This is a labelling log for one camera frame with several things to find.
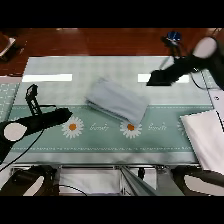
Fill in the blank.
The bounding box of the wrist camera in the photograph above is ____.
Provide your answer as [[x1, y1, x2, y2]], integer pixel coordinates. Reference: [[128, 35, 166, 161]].
[[159, 31, 184, 70], [25, 83, 44, 117]]

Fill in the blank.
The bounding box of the white garment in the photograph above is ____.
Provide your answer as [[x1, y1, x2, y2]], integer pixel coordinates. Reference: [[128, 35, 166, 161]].
[[179, 109, 224, 177]]

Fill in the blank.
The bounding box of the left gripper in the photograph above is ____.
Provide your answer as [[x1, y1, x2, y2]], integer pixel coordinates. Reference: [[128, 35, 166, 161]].
[[40, 107, 74, 131]]

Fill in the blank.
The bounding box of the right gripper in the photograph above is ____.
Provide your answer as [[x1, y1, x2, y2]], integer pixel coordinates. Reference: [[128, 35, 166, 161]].
[[145, 68, 175, 87]]

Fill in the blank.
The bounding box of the silver frame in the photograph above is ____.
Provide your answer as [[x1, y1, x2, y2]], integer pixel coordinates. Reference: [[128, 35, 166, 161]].
[[0, 161, 224, 197]]

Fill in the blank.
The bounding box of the grey folded shirt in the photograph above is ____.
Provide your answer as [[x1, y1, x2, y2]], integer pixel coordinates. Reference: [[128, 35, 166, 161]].
[[84, 77, 151, 127]]

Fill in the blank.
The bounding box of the black cable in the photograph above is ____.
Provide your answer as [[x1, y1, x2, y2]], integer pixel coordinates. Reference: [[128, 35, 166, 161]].
[[189, 68, 224, 133], [57, 183, 88, 197], [0, 127, 46, 174]]

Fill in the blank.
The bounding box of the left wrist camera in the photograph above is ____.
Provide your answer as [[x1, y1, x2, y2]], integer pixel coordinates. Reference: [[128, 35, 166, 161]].
[[25, 83, 44, 117]]

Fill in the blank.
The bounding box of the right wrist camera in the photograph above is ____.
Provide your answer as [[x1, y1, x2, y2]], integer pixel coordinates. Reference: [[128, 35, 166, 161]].
[[159, 31, 184, 70]]

